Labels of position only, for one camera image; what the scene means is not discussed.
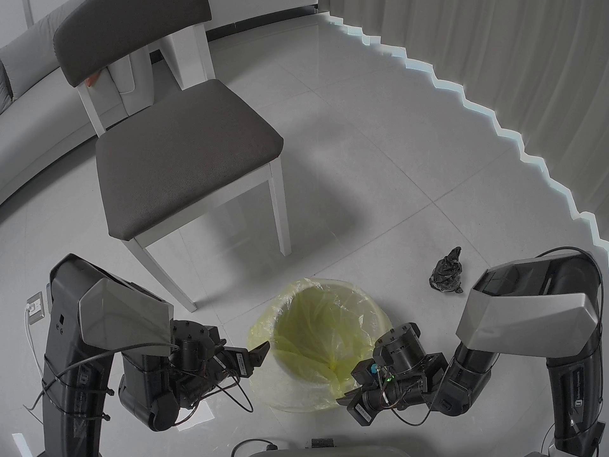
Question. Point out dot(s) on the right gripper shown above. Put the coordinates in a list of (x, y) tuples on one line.
[(395, 393)]

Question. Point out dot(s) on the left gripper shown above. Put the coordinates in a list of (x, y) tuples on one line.
[(231, 362)]

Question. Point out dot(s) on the yellow plastic bag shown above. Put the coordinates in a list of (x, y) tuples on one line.
[(323, 341)]

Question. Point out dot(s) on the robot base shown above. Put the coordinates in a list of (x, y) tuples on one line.
[(333, 452)]

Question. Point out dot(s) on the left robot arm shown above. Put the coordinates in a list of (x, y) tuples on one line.
[(119, 312)]

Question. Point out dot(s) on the white trash bin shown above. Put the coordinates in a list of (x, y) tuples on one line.
[(288, 305)]

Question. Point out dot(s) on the crumpled black plastic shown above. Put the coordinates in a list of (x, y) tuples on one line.
[(445, 274)]

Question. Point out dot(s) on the white chair with grey padding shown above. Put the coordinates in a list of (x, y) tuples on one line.
[(185, 145)]

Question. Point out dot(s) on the pale grey sofa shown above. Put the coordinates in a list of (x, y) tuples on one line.
[(38, 112)]

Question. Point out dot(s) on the white curtain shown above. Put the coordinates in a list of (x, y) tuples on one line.
[(476, 41)]

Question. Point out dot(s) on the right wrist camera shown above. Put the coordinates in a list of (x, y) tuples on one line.
[(365, 373)]

